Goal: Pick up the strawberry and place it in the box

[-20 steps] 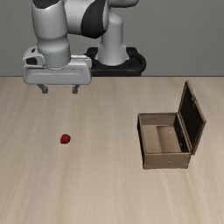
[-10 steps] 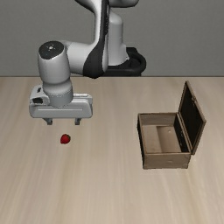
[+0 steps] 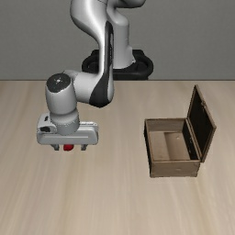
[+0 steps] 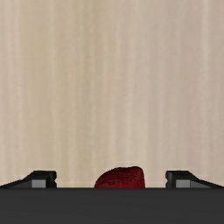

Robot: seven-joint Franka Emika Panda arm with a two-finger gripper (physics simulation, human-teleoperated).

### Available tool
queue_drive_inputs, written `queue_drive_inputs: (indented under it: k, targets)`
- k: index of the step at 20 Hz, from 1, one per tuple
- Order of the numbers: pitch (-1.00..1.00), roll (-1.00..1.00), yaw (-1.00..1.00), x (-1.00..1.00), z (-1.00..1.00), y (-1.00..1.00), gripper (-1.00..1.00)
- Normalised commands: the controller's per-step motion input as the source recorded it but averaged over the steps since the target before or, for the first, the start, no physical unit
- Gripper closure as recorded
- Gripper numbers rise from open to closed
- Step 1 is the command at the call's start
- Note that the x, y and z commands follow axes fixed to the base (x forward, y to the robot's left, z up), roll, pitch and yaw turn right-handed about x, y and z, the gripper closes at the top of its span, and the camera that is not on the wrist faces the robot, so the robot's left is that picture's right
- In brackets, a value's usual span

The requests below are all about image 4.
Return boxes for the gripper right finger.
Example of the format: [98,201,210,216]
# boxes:
[164,170,224,189]

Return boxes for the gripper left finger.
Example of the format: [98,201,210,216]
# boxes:
[0,170,58,189]

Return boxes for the red strawberry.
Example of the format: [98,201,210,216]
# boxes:
[94,165,146,189]

